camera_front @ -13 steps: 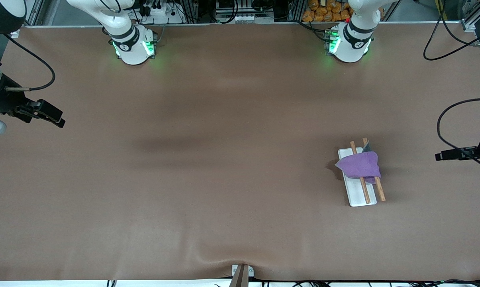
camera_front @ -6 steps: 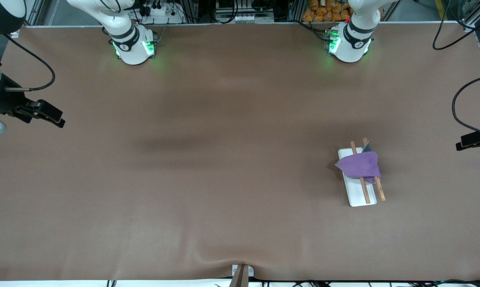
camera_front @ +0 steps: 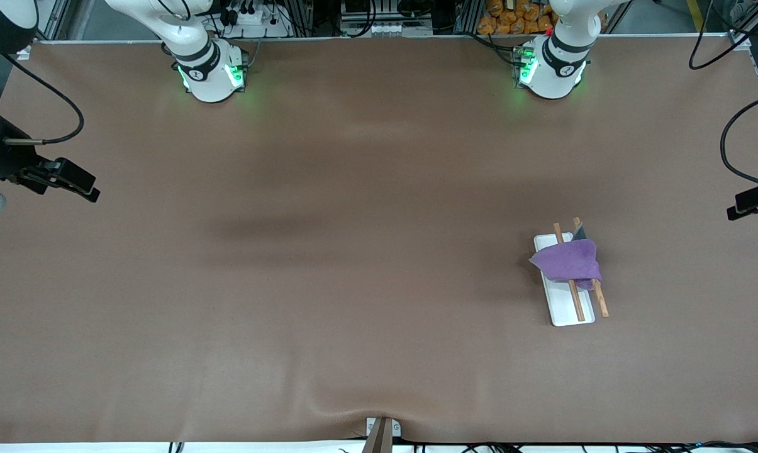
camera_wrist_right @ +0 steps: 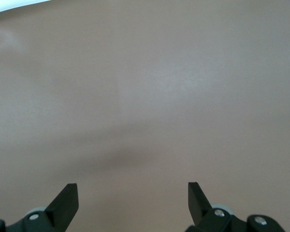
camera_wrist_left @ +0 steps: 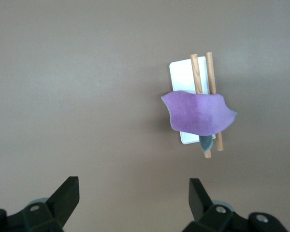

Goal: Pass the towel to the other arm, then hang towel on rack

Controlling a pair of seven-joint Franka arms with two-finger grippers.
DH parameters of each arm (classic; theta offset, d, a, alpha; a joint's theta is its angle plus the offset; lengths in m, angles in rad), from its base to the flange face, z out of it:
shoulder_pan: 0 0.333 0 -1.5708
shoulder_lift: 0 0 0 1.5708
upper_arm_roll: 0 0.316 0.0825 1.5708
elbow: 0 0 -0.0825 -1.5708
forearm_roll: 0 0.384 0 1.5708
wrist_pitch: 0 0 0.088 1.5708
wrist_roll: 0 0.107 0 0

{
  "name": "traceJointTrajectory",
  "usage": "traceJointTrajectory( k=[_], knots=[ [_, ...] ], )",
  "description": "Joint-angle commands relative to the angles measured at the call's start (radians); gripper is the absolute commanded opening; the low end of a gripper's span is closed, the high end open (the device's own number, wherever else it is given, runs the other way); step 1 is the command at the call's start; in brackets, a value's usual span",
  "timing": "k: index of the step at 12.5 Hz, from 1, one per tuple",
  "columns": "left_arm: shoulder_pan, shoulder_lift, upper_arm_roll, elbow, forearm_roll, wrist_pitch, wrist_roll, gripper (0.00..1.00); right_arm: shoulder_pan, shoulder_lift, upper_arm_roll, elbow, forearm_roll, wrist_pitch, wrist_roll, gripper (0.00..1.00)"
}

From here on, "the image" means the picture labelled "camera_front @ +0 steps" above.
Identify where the purple towel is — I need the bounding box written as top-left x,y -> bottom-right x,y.
528,228 -> 603,291

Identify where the white rack with wooden rods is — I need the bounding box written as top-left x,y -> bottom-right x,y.
533,217 -> 610,327

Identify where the white power strip with plugs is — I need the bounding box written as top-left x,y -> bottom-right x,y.
223,3 -> 289,28

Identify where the bag of orange items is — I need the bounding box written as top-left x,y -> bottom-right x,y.
477,0 -> 609,36

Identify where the brown table mat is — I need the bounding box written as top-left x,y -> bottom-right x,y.
0,35 -> 758,445

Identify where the small white power strip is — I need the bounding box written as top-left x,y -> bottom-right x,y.
367,22 -> 412,38

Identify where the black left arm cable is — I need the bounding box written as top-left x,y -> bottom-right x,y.
720,91 -> 758,191

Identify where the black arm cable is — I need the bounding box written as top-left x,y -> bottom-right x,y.
720,91 -> 758,191
0,53 -> 86,146

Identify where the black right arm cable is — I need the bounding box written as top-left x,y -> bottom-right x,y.
0,53 -> 86,146

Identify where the white bracket with brown strap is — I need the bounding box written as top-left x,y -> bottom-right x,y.
362,417 -> 403,453

